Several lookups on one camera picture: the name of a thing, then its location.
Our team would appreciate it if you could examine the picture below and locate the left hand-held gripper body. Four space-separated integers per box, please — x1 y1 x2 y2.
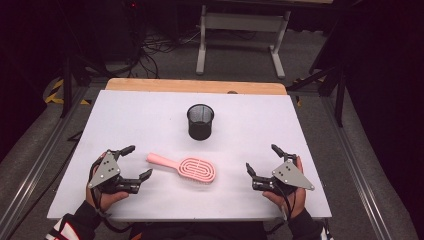
87 150 142 195

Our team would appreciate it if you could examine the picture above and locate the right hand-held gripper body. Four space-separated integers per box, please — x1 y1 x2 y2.
251 153 316 198

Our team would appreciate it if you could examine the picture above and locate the pink hairbrush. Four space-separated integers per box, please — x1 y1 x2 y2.
145 152 217 184

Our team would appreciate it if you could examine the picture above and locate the black mesh pen holder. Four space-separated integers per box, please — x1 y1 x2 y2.
186 103 215 141

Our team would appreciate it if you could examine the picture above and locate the person's right hand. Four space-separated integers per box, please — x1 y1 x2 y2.
262 155 307 219

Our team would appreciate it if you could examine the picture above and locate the person's left hand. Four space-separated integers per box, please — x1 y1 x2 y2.
85 151 130 213

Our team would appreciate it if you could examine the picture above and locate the white board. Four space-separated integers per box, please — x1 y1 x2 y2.
47 89 333 223

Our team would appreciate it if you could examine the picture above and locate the black metal stand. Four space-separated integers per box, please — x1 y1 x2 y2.
286 61 347 128
59 54 113 119

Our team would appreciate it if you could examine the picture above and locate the wooden table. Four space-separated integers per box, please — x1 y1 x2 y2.
105 77 288 96

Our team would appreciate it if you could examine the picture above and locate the yellow black hazard tape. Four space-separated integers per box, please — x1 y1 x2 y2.
44 78 92 106

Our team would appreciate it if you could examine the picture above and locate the right hand-held gripper cable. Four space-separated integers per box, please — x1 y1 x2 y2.
275 184 298 222

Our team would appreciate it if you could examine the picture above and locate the hand-held gripper cable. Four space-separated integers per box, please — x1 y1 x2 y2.
89 156 135 234
275 184 298 222

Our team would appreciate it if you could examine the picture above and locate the left hand-held gripper cable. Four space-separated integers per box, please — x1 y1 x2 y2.
89 156 135 234

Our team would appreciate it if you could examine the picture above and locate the aluminium floor rail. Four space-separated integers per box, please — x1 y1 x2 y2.
320 95 395 240
0 85 88 240

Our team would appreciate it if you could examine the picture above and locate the bundle of black floor cables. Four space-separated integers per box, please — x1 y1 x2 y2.
126 29 201 80

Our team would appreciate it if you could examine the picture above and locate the white metal desk frame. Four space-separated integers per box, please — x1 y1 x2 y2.
195 3 292 80

